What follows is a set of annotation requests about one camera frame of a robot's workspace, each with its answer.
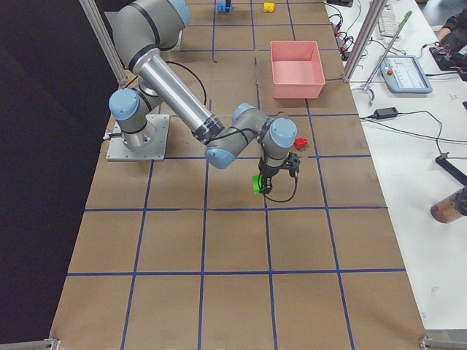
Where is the blue toy block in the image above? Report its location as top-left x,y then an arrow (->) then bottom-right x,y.
217,1 -> 228,12

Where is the green toy block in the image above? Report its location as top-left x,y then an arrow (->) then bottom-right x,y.
251,175 -> 263,195

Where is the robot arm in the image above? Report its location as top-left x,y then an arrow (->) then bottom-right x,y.
109,1 -> 300,196

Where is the pink plastic box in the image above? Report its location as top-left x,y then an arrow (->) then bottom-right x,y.
270,41 -> 325,99

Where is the yellow toy block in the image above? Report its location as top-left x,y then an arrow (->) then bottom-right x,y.
263,1 -> 275,13

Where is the red toy block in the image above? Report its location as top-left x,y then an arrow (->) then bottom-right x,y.
293,137 -> 309,150

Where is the brown paper table cover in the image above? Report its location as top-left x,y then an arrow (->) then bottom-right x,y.
50,1 -> 424,349

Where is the black power adapter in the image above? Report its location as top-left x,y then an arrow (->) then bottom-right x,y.
372,107 -> 399,120

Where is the white keyboard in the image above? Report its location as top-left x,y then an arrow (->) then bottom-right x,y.
378,6 -> 398,37

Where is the teach pendant tablet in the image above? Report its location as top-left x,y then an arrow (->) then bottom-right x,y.
379,55 -> 433,94

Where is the green tipped metal rod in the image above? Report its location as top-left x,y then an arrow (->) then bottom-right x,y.
363,11 -> 412,91

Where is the brown drink bottle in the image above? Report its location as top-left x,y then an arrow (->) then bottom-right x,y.
430,187 -> 466,223

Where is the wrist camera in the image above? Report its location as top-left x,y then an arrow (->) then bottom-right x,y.
286,152 -> 301,179

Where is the aluminium frame post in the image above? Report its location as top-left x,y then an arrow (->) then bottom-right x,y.
342,0 -> 387,82

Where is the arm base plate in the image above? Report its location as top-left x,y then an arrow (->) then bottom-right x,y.
106,114 -> 171,162

